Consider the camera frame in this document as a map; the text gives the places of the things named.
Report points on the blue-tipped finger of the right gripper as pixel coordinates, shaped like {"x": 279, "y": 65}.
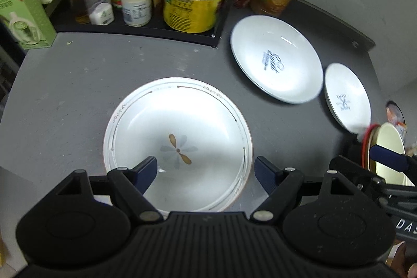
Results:
{"x": 399, "y": 162}

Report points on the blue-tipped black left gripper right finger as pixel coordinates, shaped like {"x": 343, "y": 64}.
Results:
{"x": 283, "y": 187}

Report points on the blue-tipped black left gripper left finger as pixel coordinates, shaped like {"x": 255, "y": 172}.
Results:
{"x": 128, "y": 187}

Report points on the cream bowl with red rim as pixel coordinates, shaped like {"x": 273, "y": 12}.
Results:
{"x": 386, "y": 136}

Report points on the small white bakery plate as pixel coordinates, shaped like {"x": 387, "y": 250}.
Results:
{"x": 347, "y": 98}

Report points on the white plate with flower pattern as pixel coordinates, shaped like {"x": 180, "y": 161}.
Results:
{"x": 198, "y": 136}

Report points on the white plate with blue script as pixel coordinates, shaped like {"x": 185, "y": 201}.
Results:
{"x": 277, "y": 58}

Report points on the person's right hand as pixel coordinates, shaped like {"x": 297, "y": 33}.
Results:
{"x": 412, "y": 271}

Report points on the brown cup with packets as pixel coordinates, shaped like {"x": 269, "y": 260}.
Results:
{"x": 396, "y": 118}

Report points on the small clear salt shaker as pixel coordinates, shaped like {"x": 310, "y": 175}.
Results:
{"x": 100, "y": 11}

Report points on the green paper carton box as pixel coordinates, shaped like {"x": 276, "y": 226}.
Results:
{"x": 28, "y": 23}

